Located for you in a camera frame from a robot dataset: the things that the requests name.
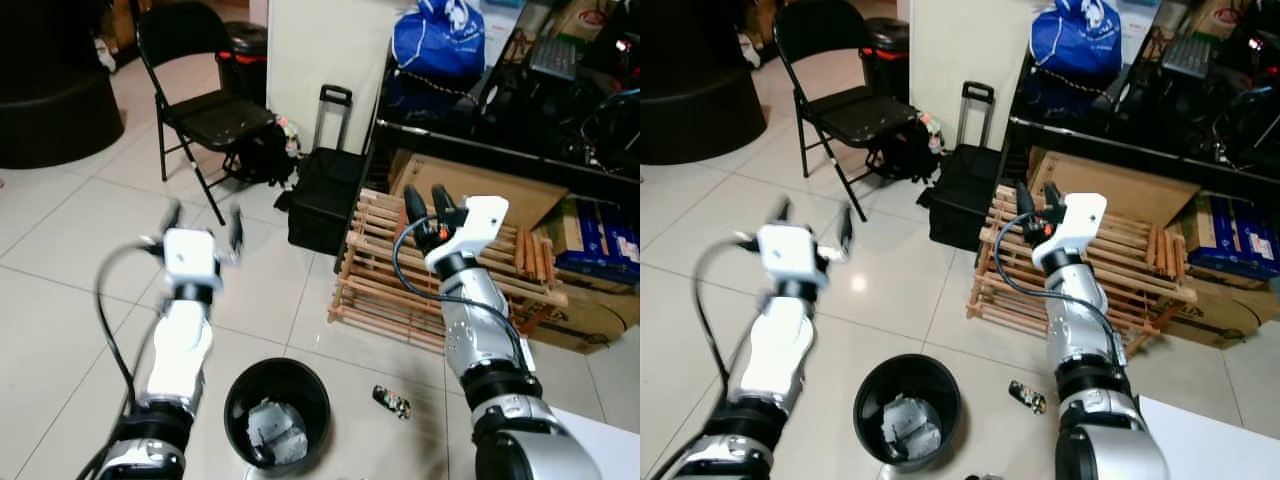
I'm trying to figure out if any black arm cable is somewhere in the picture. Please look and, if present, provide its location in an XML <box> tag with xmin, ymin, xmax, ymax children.
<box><xmin>690</xmin><ymin>232</ymin><xmax>766</xmax><ymax>391</ymax></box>
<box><xmin>391</xmin><ymin>222</ymin><xmax>533</xmax><ymax>373</ymax></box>
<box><xmin>993</xmin><ymin>210</ymin><xmax>1131</xmax><ymax>366</ymax></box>
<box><xmin>93</xmin><ymin>238</ymin><xmax>169</xmax><ymax>401</ymax></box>

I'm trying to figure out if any black round ottoman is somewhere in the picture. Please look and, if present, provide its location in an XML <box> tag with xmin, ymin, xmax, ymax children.
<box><xmin>640</xmin><ymin>0</ymin><xmax>768</xmax><ymax>167</ymax></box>
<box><xmin>0</xmin><ymin>0</ymin><xmax>126</xmax><ymax>170</ymax></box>

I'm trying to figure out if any black round rubbish bin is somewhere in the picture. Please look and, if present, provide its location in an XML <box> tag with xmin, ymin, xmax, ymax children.
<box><xmin>224</xmin><ymin>357</ymin><xmax>332</xmax><ymax>472</ymax></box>
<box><xmin>853</xmin><ymin>354</ymin><xmax>963</xmax><ymax>473</ymax></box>

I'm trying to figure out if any black backpack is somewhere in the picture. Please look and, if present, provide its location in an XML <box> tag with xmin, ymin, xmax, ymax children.
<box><xmin>232</xmin><ymin>118</ymin><xmax>301</xmax><ymax>188</ymax></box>
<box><xmin>872</xmin><ymin>115</ymin><xmax>943</xmax><ymax>184</ymax></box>

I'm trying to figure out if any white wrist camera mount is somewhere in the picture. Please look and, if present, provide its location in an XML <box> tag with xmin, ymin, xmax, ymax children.
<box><xmin>162</xmin><ymin>228</ymin><xmax>223</xmax><ymax>289</ymax></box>
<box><xmin>757</xmin><ymin>224</ymin><xmax>829</xmax><ymax>291</ymax></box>
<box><xmin>425</xmin><ymin>195</ymin><xmax>510</xmax><ymax>273</ymax></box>
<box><xmin>1030</xmin><ymin>192</ymin><xmax>1108</xmax><ymax>269</ymax></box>

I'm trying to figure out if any small dark snack wrapper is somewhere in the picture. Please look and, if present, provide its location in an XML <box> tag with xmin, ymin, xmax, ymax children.
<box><xmin>372</xmin><ymin>385</ymin><xmax>413</xmax><ymax>420</ymax></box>
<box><xmin>1007</xmin><ymin>379</ymin><xmax>1048</xmax><ymax>415</ymax></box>

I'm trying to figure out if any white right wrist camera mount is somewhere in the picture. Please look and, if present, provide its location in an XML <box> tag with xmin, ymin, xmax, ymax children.
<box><xmin>1030</xmin><ymin>192</ymin><xmax>1108</xmax><ymax>269</ymax></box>
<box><xmin>425</xmin><ymin>195</ymin><xmax>510</xmax><ymax>273</ymax></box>

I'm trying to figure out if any black cluttered table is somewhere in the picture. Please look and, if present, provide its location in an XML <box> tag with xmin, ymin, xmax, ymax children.
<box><xmin>1003</xmin><ymin>40</ymin><xmax>1280</xmax><ymax>206</ymax></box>
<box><xmin>362</xmin><ymin>40</ymin><xmax>641</xmax><ymax>209</ymax></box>

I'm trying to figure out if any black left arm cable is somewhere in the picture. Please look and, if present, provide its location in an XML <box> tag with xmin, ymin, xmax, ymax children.
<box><xmin>690</xmin><ymin>232</ymin><xmax>766</xmax><ymax>391</ymax></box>
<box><xmin>93</xmin><ymin>238</ymin><xmax>169</xmax><ymax>401</ymax></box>

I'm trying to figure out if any blue printed carton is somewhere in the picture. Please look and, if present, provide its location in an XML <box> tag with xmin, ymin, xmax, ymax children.
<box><xmin>556</xmin><ymin>198</ymin><xmax>641</xmax><ymax>287</ymax></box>
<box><xmin>1187</xmin><ymin>192</ymin><xmax>1280</xmax><ymax>281</ymax></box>

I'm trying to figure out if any black folding chair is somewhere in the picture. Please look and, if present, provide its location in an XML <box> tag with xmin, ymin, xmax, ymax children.
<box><xmin>136</xmin><ymin>1</ymin><xmax>283</xmax><ymax>227</ymax></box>
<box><xmin>773</xmin><ymin>0</ymin><xmax>921</xmax><ymax>223</ymax></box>

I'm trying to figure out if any flat brown cardboard box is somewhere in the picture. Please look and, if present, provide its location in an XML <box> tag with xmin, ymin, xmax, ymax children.
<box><xmin>515</xmin><ymin>275</ymin><xmax>641</xmax><ymax>355</ymax></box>
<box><xmin>1150</xmin><ymin>270</ymin><xmax>1280</xmax><ymax>351</ymax></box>

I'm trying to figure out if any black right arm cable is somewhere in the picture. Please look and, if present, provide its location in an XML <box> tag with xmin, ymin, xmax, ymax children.
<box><xmin>993</xmin><ymin>210</ymin><xmax>1131</xmax><ymax>366</ymax></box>
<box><xmin>391</xmin><ymin>222</ymin><xmax>533</xmax><ymax>373</ymax></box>

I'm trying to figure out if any grey computer keyboard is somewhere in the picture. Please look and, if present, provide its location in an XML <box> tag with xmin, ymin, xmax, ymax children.
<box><xmin>528</xmin><ymin>38</ymin><xmax>580</xmax><ymax>83</ymax></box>
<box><xmin>1162</xmin><ymin>35</ymin><xmax>1214</xmax><ymax>81</ymax></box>

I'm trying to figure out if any large brown cardboard box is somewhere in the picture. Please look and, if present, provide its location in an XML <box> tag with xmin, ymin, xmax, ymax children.
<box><xmin>388</xmin><ymin>150</ymin><xmax>569</xmax><ymax>233</ymax></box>
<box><xmin>1028</xmin><ymin>147</ymin><xmax>1201</xmax><ymax>229</ymax></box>

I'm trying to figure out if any wooden slatted rack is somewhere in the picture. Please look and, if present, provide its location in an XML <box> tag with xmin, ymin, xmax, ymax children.
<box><xmin>327</xmin><ymin>187</ymin><xmax>569</xmax><ymax>354</ymax></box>
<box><xmin>966</xmin><ymin>183</ymin><xmax>1198</xmax><ymax>363</ymax></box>

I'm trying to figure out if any crumpled silver white trash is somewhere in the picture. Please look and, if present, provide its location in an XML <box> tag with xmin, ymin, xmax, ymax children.
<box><xmin>246</xmin><ymin>398</ymin><xmax>310</xmax><ymax>467</ymax></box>
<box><xmin>880</xmin><ymin>396</ymin><xmax>943</xmax><ymax>463</ymax></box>

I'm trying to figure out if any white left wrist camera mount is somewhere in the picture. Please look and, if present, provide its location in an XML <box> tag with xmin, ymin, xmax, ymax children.
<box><xmin>757</xmin><ymin>224</ymin><xmax>829</xmax><ymax>291</ymax></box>
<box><xmin>162</xmin><ymin>228</ymin><xmax>223</xmax><ymax>289</ymax></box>

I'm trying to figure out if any blue plastic bag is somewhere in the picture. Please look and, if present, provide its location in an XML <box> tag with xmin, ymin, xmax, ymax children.
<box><xmin>391</xmin><ymin>0</ymin><xmax>488</xmax><ymax>83</ymax></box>
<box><xmin>1030</xmin><ymin>0</ymin><xmax>1123</xmax><ymax>81</ymax></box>

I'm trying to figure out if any black trolley case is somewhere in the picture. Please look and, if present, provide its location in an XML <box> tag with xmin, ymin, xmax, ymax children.
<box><xmin>918</xmin><ymin>81</ymin><xmax>1006</xmax><ymax>251</ymax></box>
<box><xmin>275</xmin><ymin>85</ymin><xmax>367</xmax><ymax>257</ymax></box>

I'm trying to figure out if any black lidded bin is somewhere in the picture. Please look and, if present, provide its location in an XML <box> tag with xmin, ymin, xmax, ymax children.
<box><xmin>862</xmin><ymin>17</ymin><xmax>911</xmax><ymax>101</ymax></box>
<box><xmin>217</xmin><ymin>22</ymin><xmax>270</xmax><ymax>104</ymax></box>

